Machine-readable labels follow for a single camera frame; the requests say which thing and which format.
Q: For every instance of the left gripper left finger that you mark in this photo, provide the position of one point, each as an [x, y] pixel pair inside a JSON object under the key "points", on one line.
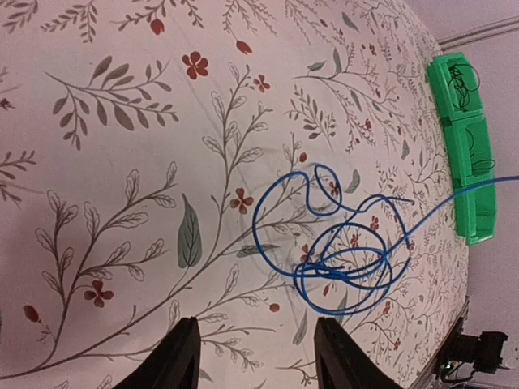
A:
{"points": [[174, 363]]}

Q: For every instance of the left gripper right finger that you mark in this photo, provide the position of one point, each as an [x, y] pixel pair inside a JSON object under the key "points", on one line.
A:
{"points": [[341, 363]]}

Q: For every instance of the floral table mat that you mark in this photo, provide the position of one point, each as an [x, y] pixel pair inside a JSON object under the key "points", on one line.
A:
{"points": [[156, 157]]}

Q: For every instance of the green three-compartment bin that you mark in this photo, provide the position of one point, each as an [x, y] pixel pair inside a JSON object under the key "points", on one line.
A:
{"points": [[455, 86]]}

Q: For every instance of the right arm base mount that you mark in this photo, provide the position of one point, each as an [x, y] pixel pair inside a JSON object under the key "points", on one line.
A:
{"points": [[462, 355]]}

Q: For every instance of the right aluminium frame post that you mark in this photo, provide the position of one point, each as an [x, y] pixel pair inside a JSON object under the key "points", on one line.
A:
{"points": [[481, 33]]}

